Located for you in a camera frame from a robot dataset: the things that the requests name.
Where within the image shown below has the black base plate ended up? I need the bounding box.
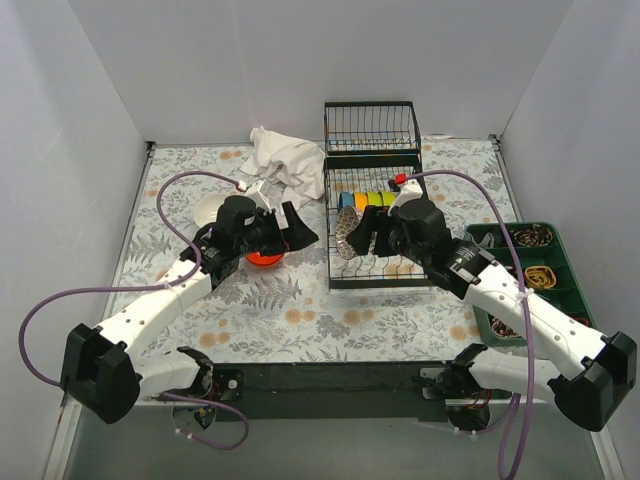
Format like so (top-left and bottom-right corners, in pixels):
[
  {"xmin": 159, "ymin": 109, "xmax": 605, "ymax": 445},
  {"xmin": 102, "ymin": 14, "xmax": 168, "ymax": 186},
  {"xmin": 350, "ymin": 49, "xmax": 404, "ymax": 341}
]
[{"xmin": 153, "ymin": 359, "xmax": 496, "ymax": 431}]

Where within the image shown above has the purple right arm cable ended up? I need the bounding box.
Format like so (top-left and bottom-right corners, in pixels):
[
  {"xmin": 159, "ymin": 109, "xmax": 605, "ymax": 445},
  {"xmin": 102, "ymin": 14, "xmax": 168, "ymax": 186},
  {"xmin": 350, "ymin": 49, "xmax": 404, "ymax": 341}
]
[{"xmin": 393, "ymin": 168, "xmax": 537, "ymax": 480}]

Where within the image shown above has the black wire basket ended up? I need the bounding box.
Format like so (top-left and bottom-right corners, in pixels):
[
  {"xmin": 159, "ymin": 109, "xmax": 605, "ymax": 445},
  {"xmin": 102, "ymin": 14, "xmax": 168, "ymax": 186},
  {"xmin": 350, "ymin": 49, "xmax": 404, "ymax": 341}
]
[{"xmin": 324, "ymin": 101, "xmax": 421, "ymax": 156}]

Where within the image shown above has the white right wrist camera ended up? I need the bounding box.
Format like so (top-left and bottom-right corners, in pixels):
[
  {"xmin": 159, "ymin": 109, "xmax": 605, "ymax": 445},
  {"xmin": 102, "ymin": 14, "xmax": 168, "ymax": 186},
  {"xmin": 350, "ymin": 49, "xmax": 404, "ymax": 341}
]
[{"xmin": 387, "ymin": 179, "xmax": 425, "ymax": 216}]

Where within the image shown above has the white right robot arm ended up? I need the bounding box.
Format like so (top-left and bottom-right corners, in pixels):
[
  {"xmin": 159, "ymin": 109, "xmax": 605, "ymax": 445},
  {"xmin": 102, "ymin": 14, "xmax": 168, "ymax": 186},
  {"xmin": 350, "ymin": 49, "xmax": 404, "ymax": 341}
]
[{"xmin": 346, "ymin": 198, "xmax": 637, "ymax": 431}]

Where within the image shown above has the crumpled white cloth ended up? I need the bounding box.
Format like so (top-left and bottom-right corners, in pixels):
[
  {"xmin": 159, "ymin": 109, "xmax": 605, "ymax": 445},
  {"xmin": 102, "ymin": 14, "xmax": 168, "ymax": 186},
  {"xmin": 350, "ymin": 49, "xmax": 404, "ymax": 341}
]
[{"xmin": 241, "ymin": 127, "xmax": 325, "ymax": 209}]

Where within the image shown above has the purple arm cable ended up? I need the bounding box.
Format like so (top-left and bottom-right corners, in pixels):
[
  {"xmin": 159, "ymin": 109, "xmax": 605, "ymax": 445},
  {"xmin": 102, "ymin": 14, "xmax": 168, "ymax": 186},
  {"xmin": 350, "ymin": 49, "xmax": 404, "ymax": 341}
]
[
  {"xmin": 17, "ymin": 170, "xmax": 250, "ymax": 450},
  {"xmin": 393, "ymin": 168, "xmax": 537, "ymax": 480}
]

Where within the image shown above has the black wire dish rack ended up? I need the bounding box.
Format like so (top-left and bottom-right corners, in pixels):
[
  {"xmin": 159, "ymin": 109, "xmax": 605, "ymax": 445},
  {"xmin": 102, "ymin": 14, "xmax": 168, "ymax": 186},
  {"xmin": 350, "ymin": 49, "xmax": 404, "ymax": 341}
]
[{"xmin": 322, "ymin": 154, "xmax": 448, "ymax": 291}]

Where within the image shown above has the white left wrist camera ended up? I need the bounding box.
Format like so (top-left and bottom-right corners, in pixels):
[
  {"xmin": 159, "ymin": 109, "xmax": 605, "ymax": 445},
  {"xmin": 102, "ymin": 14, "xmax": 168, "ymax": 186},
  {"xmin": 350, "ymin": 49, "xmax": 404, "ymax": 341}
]
[{"xmin": 243, "ymin": 180, "xmax": 272, "ymax": 214}]

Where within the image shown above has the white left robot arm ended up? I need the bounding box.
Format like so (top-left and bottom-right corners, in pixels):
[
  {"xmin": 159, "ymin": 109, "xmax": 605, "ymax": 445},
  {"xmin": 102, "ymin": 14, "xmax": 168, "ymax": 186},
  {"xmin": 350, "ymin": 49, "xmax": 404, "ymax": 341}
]
[{"xmin": 60, "ymin": 196, "xmax": 319, "ymax": 424}]

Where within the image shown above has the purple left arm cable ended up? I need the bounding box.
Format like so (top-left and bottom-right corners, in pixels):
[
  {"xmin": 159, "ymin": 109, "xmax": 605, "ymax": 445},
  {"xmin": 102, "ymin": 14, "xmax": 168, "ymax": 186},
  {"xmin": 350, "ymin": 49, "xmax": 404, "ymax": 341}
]
[{"xmin": 17, "ymin": 170, "xmax": 250, "ymax": 450}]

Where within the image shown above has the green compartment tray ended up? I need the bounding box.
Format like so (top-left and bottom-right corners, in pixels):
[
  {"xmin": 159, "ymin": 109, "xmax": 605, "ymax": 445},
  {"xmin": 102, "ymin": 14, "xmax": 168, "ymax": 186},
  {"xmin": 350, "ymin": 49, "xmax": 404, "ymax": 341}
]
[{"xmin": 465, "ymin": 222, "xmax": 595, "ymax": 347}]

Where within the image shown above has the yellow orange bowl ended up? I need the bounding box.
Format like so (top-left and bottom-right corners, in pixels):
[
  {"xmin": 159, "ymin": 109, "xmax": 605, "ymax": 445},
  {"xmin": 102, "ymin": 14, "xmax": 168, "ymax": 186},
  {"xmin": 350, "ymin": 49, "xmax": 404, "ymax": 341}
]
[{"xmin": 353, "ymin": 192, "xmax": 368, "ymax": 211}]

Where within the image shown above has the lime green bowl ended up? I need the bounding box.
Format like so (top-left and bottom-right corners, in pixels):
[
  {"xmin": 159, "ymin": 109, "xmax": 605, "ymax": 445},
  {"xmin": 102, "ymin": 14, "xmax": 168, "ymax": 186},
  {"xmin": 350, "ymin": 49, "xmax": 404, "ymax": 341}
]
[
  {"xmin": 379, "ymin": 191, "xmax": 396, "ymax": 207},
  {"xmin": 367, "ymin": 191, "xmax": 384, "ymax": 207}
]

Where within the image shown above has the blue bowl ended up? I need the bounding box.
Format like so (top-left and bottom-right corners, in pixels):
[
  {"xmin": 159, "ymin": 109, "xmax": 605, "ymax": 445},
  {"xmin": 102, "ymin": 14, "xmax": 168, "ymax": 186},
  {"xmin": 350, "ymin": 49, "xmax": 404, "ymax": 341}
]
[{"xmin": 338, "ymin": 192, "xmax": 355, "ymax": 211}]

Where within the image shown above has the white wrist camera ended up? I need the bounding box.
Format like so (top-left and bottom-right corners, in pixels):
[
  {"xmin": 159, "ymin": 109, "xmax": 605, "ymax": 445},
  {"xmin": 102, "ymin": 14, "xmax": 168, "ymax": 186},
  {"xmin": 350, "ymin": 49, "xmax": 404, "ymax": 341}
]
[
  {"xmin": 243, "ymin": 180, "xmax": 272, "ymax": 214},
  {"xmin": 387, "ymin": 179, "xmax": 425, "ymax": 216}
]

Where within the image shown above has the floral table mat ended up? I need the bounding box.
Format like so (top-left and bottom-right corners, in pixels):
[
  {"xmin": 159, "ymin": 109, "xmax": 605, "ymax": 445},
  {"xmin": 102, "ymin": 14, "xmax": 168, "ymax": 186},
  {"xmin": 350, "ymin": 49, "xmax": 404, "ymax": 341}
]
[{"xmin": 118, "ymin": 140, "xmax": 516, "ymax": 363}]

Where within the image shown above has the dark patterned bowl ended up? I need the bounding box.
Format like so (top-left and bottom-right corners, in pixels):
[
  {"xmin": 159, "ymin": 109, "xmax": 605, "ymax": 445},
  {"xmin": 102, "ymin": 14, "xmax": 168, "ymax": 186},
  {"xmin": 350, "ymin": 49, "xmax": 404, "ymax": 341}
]
[{"xmin": 335, "ymin": 206, "xmax": 362, "ymax": 260}]

